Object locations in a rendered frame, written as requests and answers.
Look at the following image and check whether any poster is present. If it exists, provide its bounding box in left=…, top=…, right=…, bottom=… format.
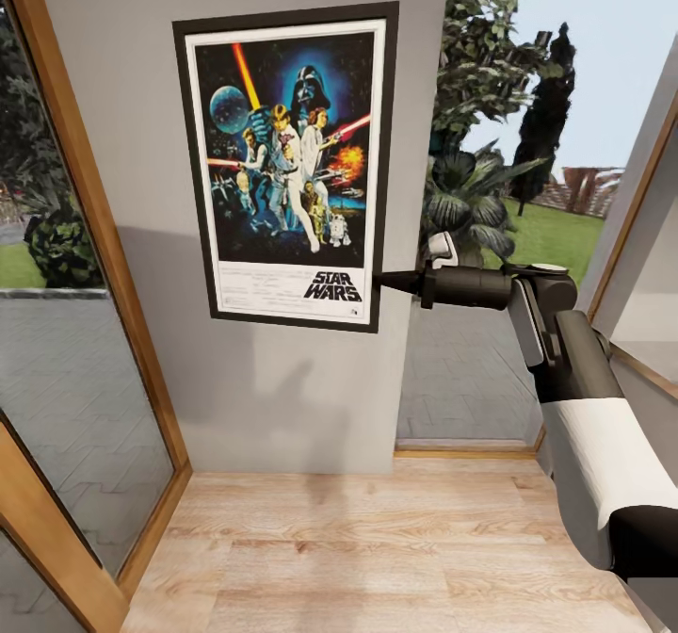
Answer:
left=171, top=0, right=399, bottom=334

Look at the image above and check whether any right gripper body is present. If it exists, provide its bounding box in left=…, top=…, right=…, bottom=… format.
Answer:
left=420, top=259, right=482, bottom=310

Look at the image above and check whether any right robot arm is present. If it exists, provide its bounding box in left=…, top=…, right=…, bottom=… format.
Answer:
left=372, top=232, right=678, bottom=633

